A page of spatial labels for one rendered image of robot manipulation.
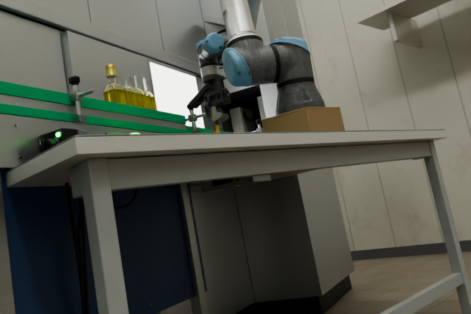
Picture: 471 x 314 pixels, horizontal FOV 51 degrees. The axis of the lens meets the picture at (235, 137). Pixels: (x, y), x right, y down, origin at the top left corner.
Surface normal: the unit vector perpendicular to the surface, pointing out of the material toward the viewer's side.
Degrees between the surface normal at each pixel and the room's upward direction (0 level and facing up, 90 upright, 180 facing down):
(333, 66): 90
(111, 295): 90
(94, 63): 90
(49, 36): 90
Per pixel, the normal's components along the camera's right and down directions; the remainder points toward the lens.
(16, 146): 0.88, -0.23
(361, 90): -0.71, 0.02
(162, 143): 0.68, -0.24
